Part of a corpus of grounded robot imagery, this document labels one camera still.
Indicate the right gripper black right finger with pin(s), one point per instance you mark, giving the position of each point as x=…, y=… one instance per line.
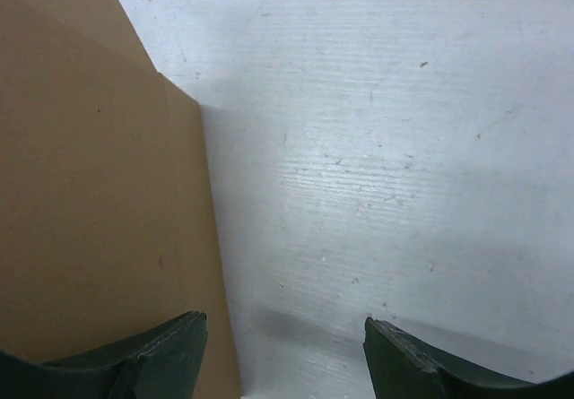
x=403, y=366

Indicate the cardboard box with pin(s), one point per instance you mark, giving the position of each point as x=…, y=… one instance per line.
x=107, y=218

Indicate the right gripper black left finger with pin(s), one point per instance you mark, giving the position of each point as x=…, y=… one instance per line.
x=163, y=362

